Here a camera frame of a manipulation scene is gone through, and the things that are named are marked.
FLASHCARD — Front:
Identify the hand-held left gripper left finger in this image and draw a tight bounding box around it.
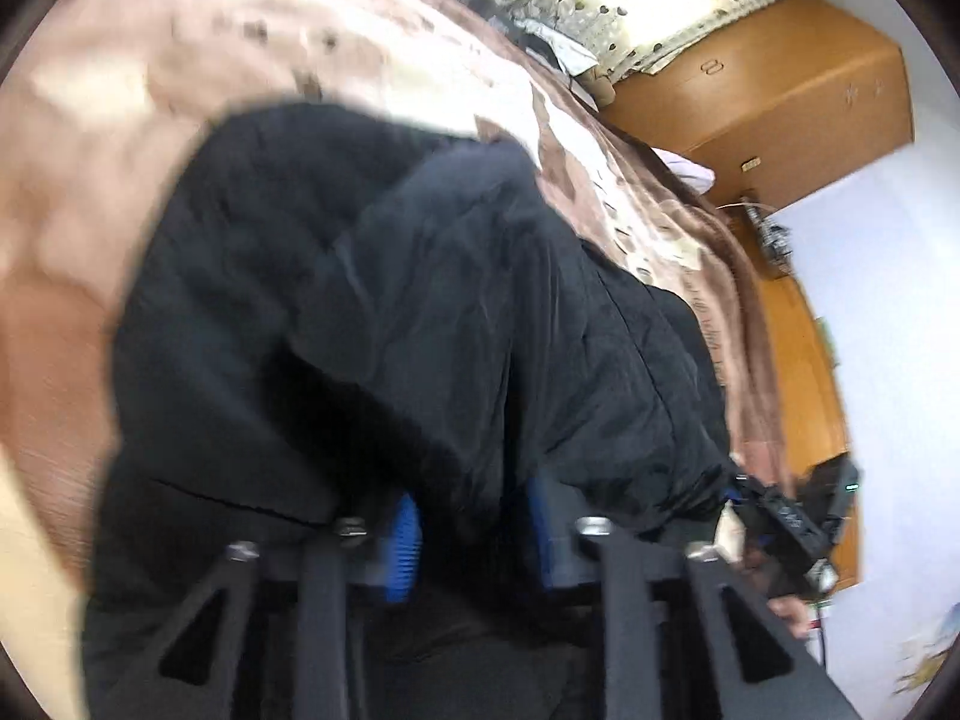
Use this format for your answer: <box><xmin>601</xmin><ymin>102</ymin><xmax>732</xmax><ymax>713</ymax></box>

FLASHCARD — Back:
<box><xmin>154</xmin><ymin>491</ymin><xmax>421</xmax><ymax>720</ymax></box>

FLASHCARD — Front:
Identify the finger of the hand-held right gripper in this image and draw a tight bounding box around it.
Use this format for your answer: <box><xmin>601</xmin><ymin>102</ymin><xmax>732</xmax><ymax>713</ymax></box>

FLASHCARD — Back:
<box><xmin>724</xmin><ymin>469</ymin><xmax>773</xmax><ymax>518</ymax></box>

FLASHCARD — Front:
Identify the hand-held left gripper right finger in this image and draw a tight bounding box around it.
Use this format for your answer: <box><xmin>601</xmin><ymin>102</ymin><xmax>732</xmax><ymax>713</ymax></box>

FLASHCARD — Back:
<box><xmin>525</xmin><ymin>476</ymin><xmax>863</xmax><ymax>720</ymax></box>

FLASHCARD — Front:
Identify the black puffer jacket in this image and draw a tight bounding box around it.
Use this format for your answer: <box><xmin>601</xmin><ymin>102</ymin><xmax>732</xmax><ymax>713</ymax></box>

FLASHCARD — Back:
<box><xmin>79</xmin><ymin>97</ymin><xmax>740</xmax><ymax>720</ymax></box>

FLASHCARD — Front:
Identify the pile of clothes and boxes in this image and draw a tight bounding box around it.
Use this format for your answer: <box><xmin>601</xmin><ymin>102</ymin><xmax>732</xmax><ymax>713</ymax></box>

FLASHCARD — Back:
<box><xmin>517</xmin><ymin>15</ymin><xmax>617</xmax><ymax>110</ymax></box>

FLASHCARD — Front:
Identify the person's right hand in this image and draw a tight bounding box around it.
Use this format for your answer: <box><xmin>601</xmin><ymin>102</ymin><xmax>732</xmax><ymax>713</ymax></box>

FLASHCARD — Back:
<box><xmin>771</xmin><ymin>595</ymin><xmax>815</xmax><ymax>640</ymax></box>

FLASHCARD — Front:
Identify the wooden headboard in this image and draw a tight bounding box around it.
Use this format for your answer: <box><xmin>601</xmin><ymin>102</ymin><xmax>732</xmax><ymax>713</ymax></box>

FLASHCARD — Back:
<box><xmin>720</xmin><ymin>217</ymin><xmax>863</xmax><ymax>593</ymax></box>

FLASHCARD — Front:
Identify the power strip with plugs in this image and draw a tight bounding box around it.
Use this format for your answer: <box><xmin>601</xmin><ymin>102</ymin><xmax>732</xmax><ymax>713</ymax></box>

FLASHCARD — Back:
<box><xmin>739</xmin><ymin>199</ymin><xmax>792</xmax><ymax>278</ymax></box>

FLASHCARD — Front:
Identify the white pillow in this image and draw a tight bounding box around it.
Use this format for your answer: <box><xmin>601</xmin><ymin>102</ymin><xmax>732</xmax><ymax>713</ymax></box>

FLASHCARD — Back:
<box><xmin>652</xmin><ymin>148</ymin><xmax>717</xmax><ymax>192</ymax></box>

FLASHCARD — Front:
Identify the wooden wardrobe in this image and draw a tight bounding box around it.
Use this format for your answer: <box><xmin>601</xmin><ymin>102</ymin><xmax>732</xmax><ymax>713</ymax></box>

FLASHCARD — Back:
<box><xmin>596</xmin><ymin>0</ymin><xmax>916</xmax><ymax>215</ymax></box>

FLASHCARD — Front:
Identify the brown printed plush blanket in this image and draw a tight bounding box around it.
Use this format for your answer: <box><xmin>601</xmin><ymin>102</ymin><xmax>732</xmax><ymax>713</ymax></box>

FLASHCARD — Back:
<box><xmin>0</xmin><ymin>0</ymin><xmax>788</xmax><ymax>593</ymax></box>

